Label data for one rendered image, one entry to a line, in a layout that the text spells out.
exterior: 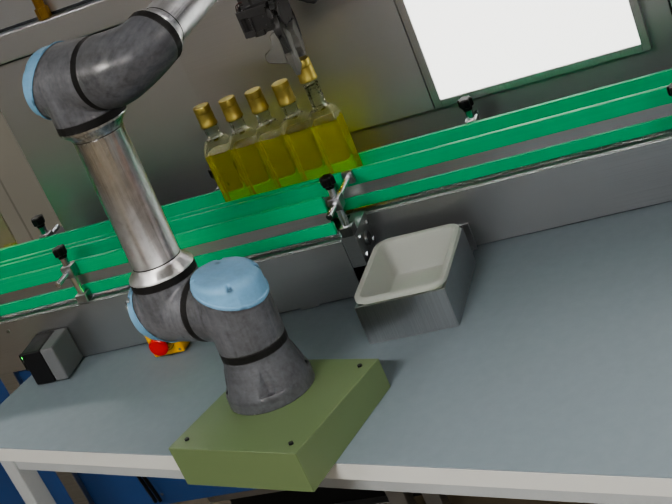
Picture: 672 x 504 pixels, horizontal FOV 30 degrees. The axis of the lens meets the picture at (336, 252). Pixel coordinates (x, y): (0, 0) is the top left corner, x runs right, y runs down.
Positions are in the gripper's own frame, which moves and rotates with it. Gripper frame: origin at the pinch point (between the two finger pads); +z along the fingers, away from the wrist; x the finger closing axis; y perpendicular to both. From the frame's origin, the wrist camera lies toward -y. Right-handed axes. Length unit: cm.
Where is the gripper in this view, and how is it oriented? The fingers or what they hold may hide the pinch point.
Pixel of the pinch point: (302, 63)
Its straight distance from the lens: 239.4
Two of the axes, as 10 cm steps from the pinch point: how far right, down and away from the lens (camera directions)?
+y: -9.1, 2.3, 3.5
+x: -2.0, 4.9, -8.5
